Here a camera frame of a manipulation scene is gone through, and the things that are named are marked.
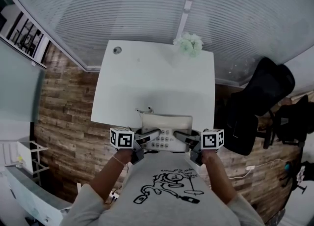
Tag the white vase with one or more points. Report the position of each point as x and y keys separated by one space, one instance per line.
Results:
x=179 y=59

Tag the black office chair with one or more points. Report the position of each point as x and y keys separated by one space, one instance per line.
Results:
x=265 y=90
x=292 y=121

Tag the white telephone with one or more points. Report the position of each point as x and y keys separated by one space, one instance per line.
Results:
x=166 y=121

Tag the grey glass table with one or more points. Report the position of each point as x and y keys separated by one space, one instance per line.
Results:
x=29 y=190

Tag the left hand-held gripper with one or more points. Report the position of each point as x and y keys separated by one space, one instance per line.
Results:
x=122 y=139

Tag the white shelf rack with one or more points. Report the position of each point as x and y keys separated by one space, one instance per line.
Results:
x=24 y=156

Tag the white desk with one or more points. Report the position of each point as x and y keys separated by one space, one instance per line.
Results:
x=147 y=77

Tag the white flower bouquet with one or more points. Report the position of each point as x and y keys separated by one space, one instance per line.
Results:
x=189 y=44

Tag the person's left forearm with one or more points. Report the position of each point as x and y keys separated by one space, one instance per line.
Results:
x=110 y=176

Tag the person's right forearm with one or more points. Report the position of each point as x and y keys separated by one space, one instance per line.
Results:
x=218 y=178

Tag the grey printed t-shirt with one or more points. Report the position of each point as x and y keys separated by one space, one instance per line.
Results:
x=171 y=210

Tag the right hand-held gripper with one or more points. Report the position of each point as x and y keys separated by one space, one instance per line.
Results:
x=212 y=140

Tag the small yellow object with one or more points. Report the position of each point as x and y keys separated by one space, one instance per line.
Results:
x=19 y=159

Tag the black equipment stand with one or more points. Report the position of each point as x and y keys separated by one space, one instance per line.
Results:
x=293 y=178

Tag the small teal object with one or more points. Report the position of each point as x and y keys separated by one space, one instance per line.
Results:
x=287 y=166

